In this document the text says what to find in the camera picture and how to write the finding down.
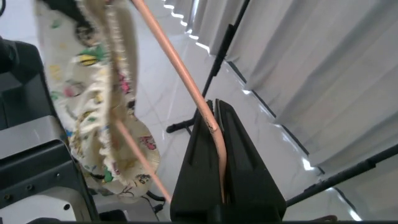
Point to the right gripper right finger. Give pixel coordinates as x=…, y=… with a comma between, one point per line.
x=258, y=202

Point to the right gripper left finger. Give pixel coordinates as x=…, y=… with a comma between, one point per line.
x=199, y=186

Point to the pink clothes hanger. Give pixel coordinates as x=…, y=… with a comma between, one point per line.
x=174, y=59

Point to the cream printed garment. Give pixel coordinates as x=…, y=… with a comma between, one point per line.
x=90, y=93

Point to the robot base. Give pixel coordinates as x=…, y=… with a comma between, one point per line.
x=31, y=137

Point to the black clothes rack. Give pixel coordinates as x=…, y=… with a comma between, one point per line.
x=222, y=49

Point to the white curtain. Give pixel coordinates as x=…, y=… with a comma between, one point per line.
x=326, y=62

